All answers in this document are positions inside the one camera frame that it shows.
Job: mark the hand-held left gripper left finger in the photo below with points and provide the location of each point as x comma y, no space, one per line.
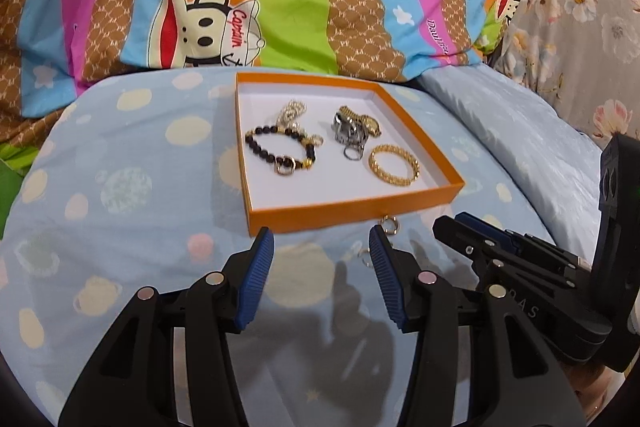
255,277

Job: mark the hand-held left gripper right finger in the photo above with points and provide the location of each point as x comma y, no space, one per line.
387,277

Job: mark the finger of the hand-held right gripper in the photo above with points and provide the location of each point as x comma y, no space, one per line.
492,229
465,242

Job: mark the orange cardboard box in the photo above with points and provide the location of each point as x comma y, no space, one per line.
350,212

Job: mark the gold hoop earring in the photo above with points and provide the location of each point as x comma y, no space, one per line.
281,169

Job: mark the silver wristwatch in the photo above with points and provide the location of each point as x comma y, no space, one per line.
347,134

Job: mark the gold wristwatch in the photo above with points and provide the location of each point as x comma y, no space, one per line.
372,124

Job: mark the person's right hand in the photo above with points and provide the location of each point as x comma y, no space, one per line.
595,387

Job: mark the light blue satin blanket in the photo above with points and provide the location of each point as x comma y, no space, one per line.
510,147

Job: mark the grey floral cloth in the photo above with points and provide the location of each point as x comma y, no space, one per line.
575,7

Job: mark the green cloth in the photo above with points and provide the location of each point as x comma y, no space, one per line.
7,187

